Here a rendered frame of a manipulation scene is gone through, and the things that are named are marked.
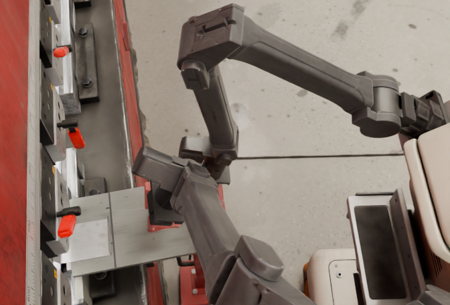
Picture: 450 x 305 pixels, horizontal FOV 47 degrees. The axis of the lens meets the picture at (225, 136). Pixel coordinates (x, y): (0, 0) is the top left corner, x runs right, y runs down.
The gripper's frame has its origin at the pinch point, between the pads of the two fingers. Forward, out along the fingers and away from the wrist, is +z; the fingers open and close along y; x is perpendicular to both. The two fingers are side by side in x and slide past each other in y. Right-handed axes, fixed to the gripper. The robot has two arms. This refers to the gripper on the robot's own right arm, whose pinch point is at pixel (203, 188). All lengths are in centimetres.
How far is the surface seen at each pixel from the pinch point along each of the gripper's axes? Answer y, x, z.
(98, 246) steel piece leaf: 28.0, 23.7, -14.7
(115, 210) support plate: 24.7, 15.4, -15.5
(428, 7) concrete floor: -151, -146, 38
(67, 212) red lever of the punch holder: 35, 26, -35
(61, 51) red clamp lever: 39, -8, -39
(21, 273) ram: 39, 42, -50
